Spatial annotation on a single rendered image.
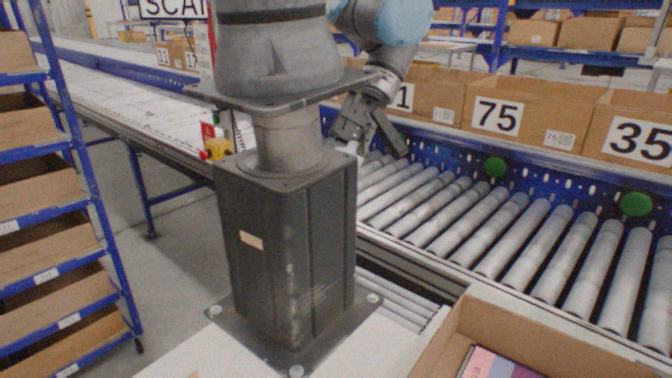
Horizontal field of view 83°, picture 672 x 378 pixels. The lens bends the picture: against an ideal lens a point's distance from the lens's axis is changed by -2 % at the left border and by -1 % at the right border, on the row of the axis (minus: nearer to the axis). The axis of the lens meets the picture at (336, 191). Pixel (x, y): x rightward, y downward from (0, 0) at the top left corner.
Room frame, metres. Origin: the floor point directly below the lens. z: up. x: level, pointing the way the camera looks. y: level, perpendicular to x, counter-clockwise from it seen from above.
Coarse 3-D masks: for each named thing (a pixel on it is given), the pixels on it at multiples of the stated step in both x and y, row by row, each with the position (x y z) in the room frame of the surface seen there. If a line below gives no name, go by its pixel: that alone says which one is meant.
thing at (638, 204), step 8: (632, 192) 0.93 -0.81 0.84; (640, 192) 0.92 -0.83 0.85; (624, 200) 0.93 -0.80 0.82; (632, 200) 0.91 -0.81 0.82; (640, 200) 0.90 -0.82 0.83; (648, 200) 0.89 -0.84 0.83; (624, 208) 0.92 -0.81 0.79; (632, 208) 0.91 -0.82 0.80; (640, 208) 0.90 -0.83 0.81; (648, 208) 0.89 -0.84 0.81; (640, 216) 0.90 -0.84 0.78
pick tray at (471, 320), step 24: (456, 312) 0.50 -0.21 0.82; (480, 312) 0.50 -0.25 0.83; (504, 312) 0.47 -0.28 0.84; (432, 336) 0.42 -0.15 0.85; (456, 336) 0.50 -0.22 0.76; (480, 336) 0.49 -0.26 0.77; (504, 336) 0.47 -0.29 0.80; (528, 336) 0.45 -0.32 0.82; (552, 336) 0.43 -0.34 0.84; (432, 360) 0.42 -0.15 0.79; (456, 360) 0.45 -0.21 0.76; (528, 360) 0.44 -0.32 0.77; (552, 360) 0.42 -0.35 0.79; (576, 360) 0.41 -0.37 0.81; (600, 360) 0.39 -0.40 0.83; (624, 360) 0.38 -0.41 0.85
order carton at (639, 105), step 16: (608, 96) 1.23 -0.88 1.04; (624, 96) 1.27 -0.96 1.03; (640, 96) 1.24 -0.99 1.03; (656, 96) 1.22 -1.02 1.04; (608, 112) 1.06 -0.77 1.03; (624, 112) 1.03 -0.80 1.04; (640, 112) 1.01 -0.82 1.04; (656, 112) 0.99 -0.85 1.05; (592, 128) 1.07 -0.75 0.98; (608, 128) 1.05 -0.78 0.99; (592, 144) 1.07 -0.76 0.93; (608, 160) 1.03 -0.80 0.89; (624, 160) 1.01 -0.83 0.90
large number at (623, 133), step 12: (624, 120) 1.03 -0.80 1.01; (636, 120) 1.01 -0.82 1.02; (612, 132) 1.04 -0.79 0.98; (624, 132) 1.02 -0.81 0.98; (636, 132) 1.00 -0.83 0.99; (648, 132) 0.99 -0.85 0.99; (660, 132) 0.97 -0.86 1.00; (612, 144) 1.03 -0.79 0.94; (624, 144) 1.01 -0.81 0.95; (636, 144) 1.00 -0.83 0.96; (648, 144) 0.98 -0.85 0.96; (660, 144) 0.96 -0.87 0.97; (624, 156) 1.01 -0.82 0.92; (636, 156) 0.99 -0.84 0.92; (648, 156) 0.97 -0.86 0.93; (660, 156) 0.96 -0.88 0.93
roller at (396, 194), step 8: (432, 168) 1.31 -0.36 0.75; (416, 176) 1.23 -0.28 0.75; (424, 176) 1.24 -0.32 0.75; (432, 176) 1.27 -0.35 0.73; (400, 184) 1.17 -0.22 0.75; (408, 184) 1.17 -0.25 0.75; (416, 184) 1.19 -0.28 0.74; (424, 184) 1.23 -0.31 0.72; (392, 192) 1.11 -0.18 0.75; (400, 192) 1.12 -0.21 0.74; (408, 192) 1.15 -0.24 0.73; (376, 200) 1.05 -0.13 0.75; (384, 200) 1.06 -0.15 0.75; (392, 200) 1.08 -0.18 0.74; (400, 200) 1.11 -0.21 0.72; (360, 208) 1.00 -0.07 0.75; (368, 208) 1.00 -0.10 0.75; (376, 208) 1.02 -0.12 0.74; (384, 208) 1.04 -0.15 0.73; (360, 216) 0.96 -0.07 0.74; (368, 216) 0.98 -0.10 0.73
